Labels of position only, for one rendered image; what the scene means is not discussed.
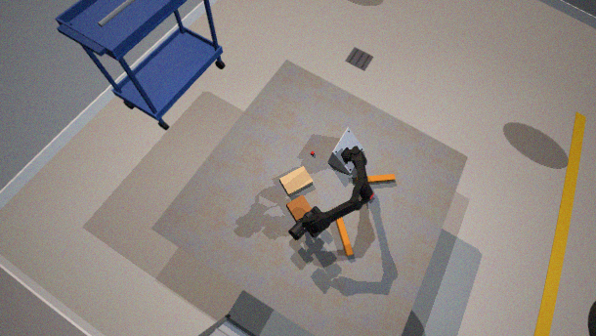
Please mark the orange flat bar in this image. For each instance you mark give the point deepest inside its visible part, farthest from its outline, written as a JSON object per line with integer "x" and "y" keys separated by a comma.
{"x": 381, "y": 178}
{"x": 344, "y": 237}

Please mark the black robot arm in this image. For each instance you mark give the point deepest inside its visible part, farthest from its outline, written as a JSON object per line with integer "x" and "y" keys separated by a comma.
{"x": 315, "y": 222}

